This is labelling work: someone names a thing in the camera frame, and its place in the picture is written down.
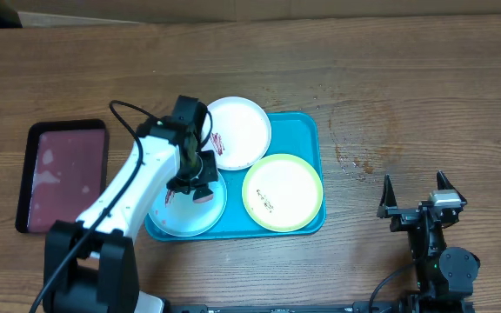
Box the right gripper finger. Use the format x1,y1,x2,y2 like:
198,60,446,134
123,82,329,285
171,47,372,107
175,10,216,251
436,170,467,206
377,174,397,218

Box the green and pink sponge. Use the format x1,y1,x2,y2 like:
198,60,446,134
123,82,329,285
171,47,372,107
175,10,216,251
193,187,214,203

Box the light blue round plate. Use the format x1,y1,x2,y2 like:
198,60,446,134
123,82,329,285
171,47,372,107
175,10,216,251
144,174,227,240

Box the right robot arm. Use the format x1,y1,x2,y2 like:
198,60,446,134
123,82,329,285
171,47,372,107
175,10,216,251
368,171,480,313

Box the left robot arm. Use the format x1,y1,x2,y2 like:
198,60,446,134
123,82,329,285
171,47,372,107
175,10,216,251
30,96,218,312

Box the black tray with red liquid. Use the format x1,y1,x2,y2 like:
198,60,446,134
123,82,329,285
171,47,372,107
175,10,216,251
15,119,109,233

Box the white round plate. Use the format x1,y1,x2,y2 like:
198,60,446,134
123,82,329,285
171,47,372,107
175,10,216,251
202,97,271,170

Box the yellow green round plate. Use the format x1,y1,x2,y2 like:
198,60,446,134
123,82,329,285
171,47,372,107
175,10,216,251
242,154,324,232

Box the brown cardboard backdrop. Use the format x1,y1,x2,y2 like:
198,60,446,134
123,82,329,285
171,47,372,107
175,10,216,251
9,0,501,23

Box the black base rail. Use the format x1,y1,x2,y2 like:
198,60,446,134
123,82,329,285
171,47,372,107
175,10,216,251
164,301,476,313

